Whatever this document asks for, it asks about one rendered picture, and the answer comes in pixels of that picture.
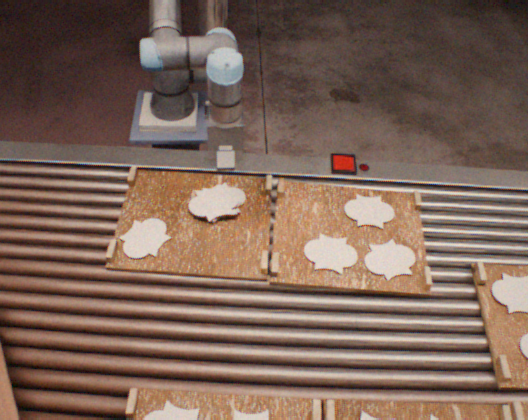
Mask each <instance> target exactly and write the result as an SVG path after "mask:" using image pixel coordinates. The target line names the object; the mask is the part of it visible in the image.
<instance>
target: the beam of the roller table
mask: <svg viewBox="0 0 528 420"><path fill-rule="evenodd" d="M0 163H10V164H25V165H34V164H40V165H55V166H70V167H85V168H116V169H130V168H131V166H137V167H138V170H147V171H164V172H179V173H211V174H228V175H243V176H260V177H267V175H272V177H277V178H292V179H309V180H325V181H341V182H357V183H373V184H389V185H405V186H420V187H435V188H451V189H471V190H497V191H511V192H526V193H528V171H516V170H502V169H486V168H472V167H456V166H441V165H427V164H411V163H395V162H379V161H364V160H356V163H357V175H345V174H331V163H330V158H316V157H300V156H284V155H268V154H252V153H243V159H240V160H235V171H217V160H208V151H204V150H191V151H187V150H172V149H157V148H140V147H125V146H118V147H109V146H94V145H79V144H49V143H34V142H6V141H0ZM361 163H365V164H368V167H369V170H368V171H361V170H360V169H359V164H361Z"/></svg>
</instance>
